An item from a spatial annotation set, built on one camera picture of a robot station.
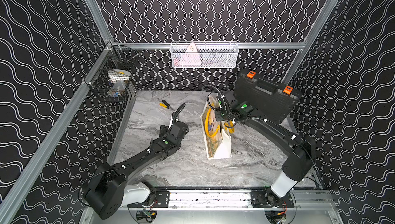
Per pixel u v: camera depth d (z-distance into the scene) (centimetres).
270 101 91
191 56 90
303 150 44
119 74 80
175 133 64
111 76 80
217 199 76
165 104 113
